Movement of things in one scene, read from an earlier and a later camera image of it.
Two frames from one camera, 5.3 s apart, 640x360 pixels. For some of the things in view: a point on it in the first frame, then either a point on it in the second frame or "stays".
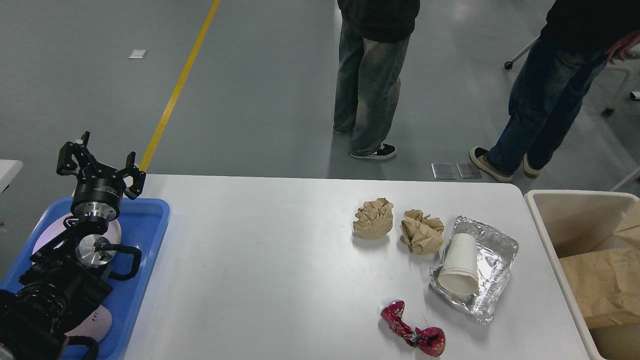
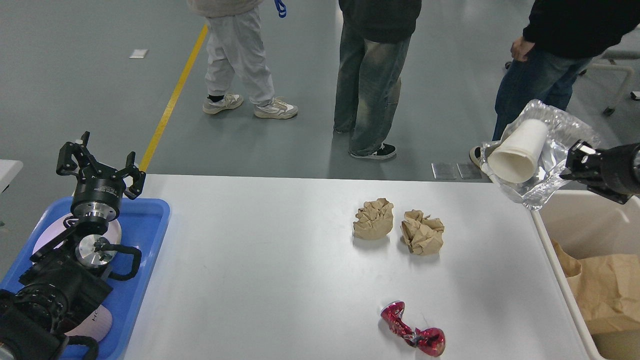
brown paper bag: x=606 y=285 stays
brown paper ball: x=423 y=236 stays
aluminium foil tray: x=495 y=251 -> x=540 y=189
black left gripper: x=99 y=196 stays
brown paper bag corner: x=629 y=228 -> x=570 y=265
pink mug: x=97 y=325 stays
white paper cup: x=459 y=275 -> x=515 y=158
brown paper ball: x=374 y=220 stays
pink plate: x=56 y=228 stays
